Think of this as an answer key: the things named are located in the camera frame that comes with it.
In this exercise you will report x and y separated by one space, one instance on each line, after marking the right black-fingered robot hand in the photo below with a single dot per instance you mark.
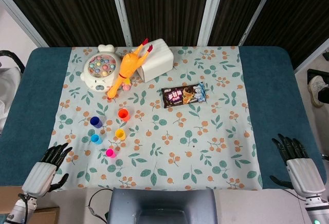
306 175

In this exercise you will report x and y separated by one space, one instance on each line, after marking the left black-fingered robot hand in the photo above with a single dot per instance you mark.
38 177

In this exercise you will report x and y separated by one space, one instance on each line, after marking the light blue plastic cup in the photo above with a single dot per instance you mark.
96 139

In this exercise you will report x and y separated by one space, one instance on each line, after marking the dark blue plastic cup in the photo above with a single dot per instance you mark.
96 122

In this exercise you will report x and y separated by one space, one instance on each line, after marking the yellow plastic cup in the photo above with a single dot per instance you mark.
120 134

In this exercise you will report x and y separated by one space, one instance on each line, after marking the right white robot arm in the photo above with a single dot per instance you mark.
317 209

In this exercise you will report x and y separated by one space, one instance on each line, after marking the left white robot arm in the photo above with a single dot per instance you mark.
18 209

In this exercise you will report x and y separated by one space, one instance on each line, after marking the cardboard box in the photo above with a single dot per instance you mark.
43 216

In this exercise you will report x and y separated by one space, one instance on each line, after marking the pink plastic cup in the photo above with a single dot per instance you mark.
110 153

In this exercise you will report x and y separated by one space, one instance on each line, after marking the teal table cover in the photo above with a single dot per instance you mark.
28 100

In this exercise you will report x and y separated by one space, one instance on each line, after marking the white sneaker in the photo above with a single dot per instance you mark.
316 90

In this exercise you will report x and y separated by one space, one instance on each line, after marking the orange plastic cup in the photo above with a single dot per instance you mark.
123 114

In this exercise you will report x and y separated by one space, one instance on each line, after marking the white fishing game toy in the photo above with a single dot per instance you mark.
99 76

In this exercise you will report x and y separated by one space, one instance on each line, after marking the floral white tablecloth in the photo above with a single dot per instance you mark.
167 136

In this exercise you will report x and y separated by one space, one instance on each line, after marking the orange rubber chicken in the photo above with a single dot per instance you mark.
128 64

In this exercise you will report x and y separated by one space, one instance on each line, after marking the dark snack package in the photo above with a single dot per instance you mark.
180 96

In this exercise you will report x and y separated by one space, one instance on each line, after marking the white rounded box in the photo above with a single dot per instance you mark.
158 59

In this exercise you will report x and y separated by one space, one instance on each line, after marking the white metal partition post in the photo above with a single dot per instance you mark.
120 10
212 10
23 18
258 12

